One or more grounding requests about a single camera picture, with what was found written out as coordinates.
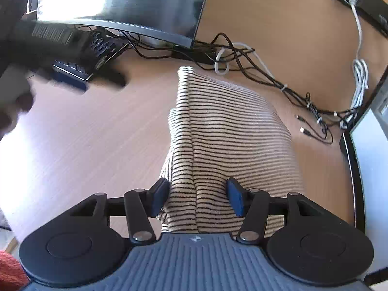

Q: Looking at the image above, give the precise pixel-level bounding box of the black curved monitor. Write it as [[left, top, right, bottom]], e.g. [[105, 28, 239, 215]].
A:
[[27, 0, 206, 48]]

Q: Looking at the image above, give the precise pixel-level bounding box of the white cable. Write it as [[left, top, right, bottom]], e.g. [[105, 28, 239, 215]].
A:
[[339, 0, 370, 129]]

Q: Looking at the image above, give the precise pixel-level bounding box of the black mechanical keyboard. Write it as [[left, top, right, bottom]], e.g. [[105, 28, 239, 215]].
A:
[[53, 29, 129, 82]]

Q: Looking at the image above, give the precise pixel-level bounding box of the black cable bundle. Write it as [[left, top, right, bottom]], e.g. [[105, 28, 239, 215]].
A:
[[121, 32, 358, 145]]

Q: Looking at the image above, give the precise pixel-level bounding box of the person's left hand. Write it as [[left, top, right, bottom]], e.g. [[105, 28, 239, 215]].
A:
[[1, 65, 34, 139]]

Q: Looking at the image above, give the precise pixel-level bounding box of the beige black striped sweater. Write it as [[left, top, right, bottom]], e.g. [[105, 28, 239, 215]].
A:
[[158, 66, 304, 234]]

